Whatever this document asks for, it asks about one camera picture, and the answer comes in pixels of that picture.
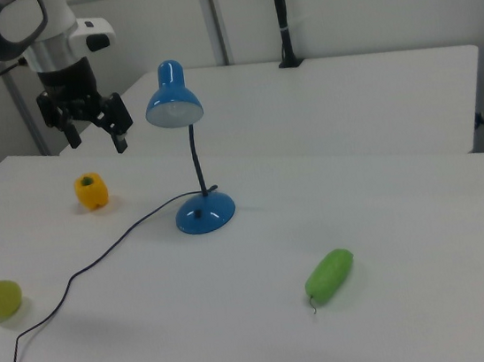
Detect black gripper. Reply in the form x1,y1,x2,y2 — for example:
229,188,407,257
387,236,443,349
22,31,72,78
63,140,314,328
31,53,138,165

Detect blue desk lamp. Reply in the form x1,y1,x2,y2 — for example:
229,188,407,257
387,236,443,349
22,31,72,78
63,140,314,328
138,53,240,241

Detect yellow bell pepper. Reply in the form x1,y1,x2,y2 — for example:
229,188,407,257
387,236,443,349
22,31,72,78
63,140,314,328
72,170,111,213

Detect light green cucumber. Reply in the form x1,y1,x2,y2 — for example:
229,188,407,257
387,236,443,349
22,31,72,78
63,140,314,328
300,245,362,317

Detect aluminium frame post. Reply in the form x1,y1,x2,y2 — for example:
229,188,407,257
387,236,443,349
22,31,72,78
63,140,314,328
193,0,237,69
0,58,53,162

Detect dark lamp power cable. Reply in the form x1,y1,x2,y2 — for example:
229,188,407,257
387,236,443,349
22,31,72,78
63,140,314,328
0,189,227,362

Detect black camera pole with clamp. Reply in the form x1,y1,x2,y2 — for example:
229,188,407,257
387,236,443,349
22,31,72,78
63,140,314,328
268,0,305,71

